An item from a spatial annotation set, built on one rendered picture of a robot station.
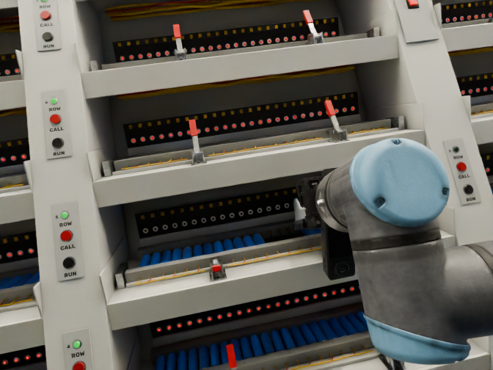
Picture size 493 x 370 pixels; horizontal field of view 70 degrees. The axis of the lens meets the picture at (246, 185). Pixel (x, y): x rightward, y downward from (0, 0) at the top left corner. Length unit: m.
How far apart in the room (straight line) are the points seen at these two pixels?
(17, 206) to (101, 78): 0.26
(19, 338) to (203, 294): 0.29
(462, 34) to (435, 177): 0.55
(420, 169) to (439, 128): 0.39
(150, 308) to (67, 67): 0.44
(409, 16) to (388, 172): 0.52
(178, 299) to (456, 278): 0.40
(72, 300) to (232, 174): 0.32
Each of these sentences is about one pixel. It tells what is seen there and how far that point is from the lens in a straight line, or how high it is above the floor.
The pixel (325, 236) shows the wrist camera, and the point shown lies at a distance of 0.55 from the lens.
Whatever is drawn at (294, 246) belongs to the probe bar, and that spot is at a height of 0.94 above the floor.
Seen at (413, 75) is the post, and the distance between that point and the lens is 0.78.
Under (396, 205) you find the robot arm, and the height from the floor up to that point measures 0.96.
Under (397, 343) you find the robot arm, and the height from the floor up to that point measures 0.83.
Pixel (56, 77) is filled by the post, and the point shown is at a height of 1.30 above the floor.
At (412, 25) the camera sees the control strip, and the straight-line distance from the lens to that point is 0.84.
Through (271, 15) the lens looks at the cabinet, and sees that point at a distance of 1.01.
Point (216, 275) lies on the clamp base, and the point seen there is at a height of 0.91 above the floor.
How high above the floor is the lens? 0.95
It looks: 10 degrees up
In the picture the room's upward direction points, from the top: 11 degrees counter-clockwise
